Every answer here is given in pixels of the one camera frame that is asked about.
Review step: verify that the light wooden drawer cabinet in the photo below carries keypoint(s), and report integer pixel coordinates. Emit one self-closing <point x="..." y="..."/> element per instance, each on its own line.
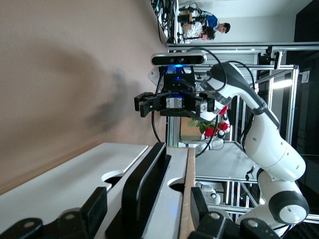
<point x="187" y="194"/>

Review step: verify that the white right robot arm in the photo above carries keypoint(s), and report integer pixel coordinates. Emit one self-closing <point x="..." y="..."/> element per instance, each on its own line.
<point x="269" y="149"/>

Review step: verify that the person in white shirt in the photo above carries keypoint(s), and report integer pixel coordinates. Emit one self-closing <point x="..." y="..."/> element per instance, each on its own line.
<point x="195" y="32"/>

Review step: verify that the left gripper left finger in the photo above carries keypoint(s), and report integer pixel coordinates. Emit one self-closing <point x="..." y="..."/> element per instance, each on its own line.
<point x="74" y="224"/>

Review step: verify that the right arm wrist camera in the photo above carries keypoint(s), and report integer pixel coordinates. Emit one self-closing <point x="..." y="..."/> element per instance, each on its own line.
<point x="162" y="59"/>

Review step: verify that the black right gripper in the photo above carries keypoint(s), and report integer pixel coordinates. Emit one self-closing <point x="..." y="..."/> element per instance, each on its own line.
<point x="178" y="84"/>

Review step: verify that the person in blue-white jacket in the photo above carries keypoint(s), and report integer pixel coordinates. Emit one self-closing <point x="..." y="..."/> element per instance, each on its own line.
<point x="211" y="21"/>

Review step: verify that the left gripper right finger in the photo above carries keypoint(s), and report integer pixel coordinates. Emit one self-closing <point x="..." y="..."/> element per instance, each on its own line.
<point x="214" y="226"/>

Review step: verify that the red rose bouquet green leaves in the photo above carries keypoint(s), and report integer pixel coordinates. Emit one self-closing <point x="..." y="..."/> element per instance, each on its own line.
<point x="210" y="132"/>

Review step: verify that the cardboard box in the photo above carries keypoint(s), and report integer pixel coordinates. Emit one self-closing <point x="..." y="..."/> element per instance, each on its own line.
<point x="187" y="129"/>

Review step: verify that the aluminium cage frame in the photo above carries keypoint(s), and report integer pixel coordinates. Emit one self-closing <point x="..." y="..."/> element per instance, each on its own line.
<point x="224" y="46"/>

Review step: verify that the brown table cover sheet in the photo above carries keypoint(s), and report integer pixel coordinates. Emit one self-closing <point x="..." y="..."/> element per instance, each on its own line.
<point x="62" y="62"/>

